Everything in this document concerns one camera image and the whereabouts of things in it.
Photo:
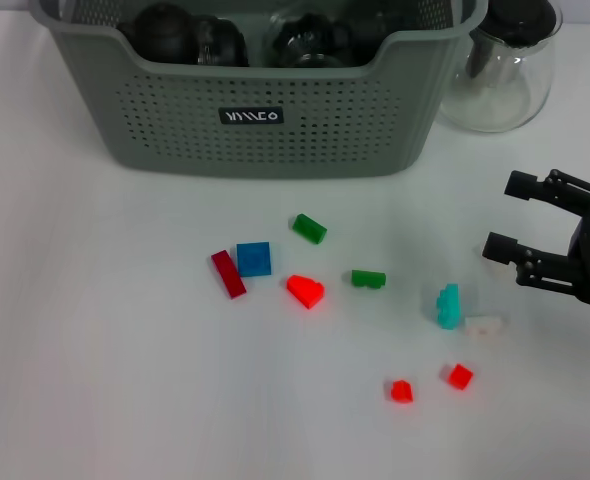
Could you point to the small red rounded brick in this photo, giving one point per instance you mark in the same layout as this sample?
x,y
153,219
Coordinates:
x,y
401,391

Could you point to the teal brick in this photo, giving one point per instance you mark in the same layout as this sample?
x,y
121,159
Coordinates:
x,y
448,307

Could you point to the green sloped brick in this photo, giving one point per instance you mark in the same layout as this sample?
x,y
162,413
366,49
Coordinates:
x,y
309,228

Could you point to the small red square brick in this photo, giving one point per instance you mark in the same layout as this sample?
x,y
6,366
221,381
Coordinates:
x,y
459,376

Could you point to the grey perforated storage bin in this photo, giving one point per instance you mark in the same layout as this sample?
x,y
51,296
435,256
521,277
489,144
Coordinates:
x,y
275,150

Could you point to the green notched brick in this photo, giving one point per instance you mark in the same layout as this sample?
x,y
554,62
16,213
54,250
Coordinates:
x,y
368,279

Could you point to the blue square brick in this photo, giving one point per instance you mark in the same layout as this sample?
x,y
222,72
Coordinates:
x,y
253,260

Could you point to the glass teapot black lid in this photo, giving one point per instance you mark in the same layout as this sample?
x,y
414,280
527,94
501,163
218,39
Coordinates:
x,y
495,100

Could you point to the orange-red wedge brick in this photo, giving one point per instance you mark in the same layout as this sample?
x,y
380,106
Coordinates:
x,y
305,291

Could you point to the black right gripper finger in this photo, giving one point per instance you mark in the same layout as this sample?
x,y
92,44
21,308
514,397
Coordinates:
x,y
555,190
545,272

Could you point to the white flat brick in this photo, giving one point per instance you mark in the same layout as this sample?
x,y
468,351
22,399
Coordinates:
x,y
482,326

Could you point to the dark clay teapot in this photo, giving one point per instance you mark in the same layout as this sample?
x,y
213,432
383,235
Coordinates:
x,y
162,32

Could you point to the dark red long brick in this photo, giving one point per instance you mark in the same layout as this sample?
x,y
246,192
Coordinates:
x,y
228,274

